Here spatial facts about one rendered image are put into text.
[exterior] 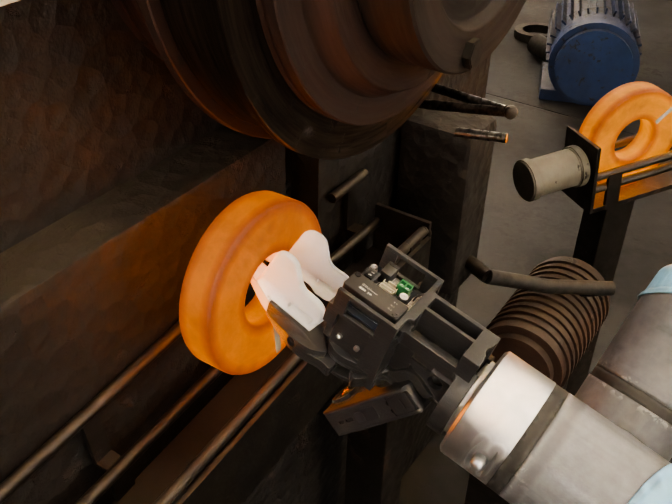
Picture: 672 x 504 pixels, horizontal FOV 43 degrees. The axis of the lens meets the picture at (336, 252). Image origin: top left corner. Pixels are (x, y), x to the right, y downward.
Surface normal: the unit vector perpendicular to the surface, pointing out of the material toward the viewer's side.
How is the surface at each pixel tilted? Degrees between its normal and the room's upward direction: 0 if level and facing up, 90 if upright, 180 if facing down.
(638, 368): 46
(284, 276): 89
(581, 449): 26
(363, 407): 90
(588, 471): 40
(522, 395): 21
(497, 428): 56
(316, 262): 87
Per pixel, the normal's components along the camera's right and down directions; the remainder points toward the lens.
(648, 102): 0.36, 0.54
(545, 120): 0.03, -0.82
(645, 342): -0.68, -0.41
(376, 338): -0.55, 0.47
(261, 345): 0.83, 0.32
